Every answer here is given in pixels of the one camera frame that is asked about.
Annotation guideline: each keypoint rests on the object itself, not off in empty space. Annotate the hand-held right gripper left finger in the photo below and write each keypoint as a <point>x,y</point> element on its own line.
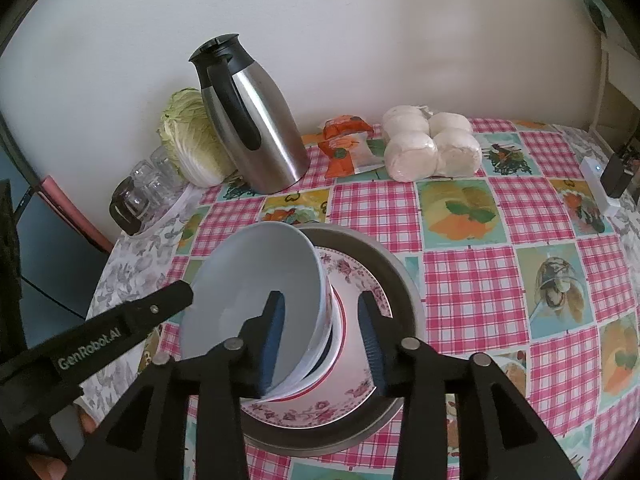
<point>272,345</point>

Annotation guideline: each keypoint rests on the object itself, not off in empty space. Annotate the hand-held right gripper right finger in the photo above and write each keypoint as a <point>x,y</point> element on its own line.
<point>371,345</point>

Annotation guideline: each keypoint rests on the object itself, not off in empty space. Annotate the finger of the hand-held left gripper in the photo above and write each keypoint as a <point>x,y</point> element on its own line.
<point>160,305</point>

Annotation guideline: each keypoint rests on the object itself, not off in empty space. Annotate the strawberry print red-rimmed bowl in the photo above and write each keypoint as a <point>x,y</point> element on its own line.
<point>350,355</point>

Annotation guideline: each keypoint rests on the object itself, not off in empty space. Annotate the stainless steel basin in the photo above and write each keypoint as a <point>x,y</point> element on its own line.
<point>407,285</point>

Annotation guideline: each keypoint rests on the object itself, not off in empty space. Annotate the floral rimmed white plate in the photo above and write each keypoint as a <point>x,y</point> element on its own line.
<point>360,275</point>

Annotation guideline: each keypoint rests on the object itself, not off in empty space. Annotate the light blue bowl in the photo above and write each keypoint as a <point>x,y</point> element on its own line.
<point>240,270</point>

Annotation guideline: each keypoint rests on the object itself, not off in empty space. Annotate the person's left hand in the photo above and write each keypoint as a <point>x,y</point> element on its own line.
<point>47,467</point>

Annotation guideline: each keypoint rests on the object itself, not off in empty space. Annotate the grey floral tablecloth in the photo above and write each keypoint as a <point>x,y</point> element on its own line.
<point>130,265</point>

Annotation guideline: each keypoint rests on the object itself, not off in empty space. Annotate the glass cups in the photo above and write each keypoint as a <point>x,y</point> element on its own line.
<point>127,207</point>

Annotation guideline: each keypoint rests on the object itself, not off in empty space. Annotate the clear glass cup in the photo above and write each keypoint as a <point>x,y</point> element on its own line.
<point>147,185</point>
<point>167,167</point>

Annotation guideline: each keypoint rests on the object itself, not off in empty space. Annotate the red chair back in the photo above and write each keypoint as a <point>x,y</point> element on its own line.
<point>75,210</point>

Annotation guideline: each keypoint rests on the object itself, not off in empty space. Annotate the napa cabbage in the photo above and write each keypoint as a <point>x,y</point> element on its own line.
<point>190,140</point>

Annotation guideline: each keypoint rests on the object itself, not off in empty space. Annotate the orange snack packet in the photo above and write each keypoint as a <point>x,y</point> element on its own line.
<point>347,127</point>
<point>350,157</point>

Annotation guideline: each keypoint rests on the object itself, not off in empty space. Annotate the bag of white steamed buns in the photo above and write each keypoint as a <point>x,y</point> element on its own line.
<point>430,150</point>

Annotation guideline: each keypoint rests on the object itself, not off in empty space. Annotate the stainless steel thermos jug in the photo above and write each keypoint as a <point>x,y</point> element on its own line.
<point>270,125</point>

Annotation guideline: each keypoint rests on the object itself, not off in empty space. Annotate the white power strip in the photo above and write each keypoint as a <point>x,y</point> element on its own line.
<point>597,190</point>

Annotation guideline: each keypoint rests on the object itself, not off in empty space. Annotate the black charger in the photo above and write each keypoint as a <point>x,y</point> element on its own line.
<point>617,175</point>

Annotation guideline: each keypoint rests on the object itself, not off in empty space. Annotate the white rack frame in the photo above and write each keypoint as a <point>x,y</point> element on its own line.
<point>607,85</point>

